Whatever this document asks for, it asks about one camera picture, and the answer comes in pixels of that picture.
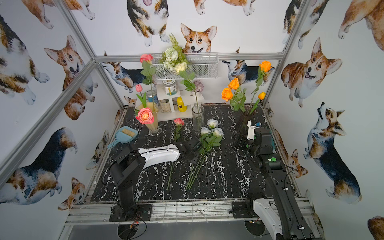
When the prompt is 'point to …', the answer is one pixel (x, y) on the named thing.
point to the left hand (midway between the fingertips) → (194, 152)
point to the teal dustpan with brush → (125, 134)
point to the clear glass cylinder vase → (197, 118)
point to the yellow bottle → (181, 107)
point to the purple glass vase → (248, 111)
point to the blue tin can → (153, 99)
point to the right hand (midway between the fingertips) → (242, 133)
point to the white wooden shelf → (185, 95)
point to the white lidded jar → (170, 87)
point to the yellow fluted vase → (153, 128)
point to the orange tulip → (261, 96)
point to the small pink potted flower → (199, 86)
